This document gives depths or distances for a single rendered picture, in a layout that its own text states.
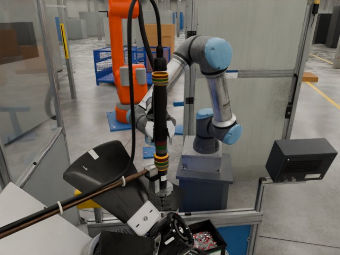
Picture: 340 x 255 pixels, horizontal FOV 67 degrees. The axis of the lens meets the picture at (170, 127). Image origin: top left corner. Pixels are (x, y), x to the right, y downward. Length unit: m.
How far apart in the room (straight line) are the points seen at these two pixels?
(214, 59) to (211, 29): 1.51
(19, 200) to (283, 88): 2.56
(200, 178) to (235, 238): 0.39
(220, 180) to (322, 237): 1.58
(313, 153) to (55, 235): 1.09
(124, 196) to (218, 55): 0.62
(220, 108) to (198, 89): 1.42
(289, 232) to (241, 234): 1.20
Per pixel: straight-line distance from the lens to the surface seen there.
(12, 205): 0.84
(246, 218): 1.48
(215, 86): 1.12
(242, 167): 3.12
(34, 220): 0.66
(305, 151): 1.33
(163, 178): 0.78
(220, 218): 1.44
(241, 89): 2.72
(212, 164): 1.44
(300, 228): 2.82
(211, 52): 1.02
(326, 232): 2.88
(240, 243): 1.63
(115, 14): 4.53
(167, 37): 8.57
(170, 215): 0.79
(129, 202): 0.79
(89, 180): 0.77
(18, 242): 0.79
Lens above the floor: 1.80
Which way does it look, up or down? 23 degrees down
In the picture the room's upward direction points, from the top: straight up
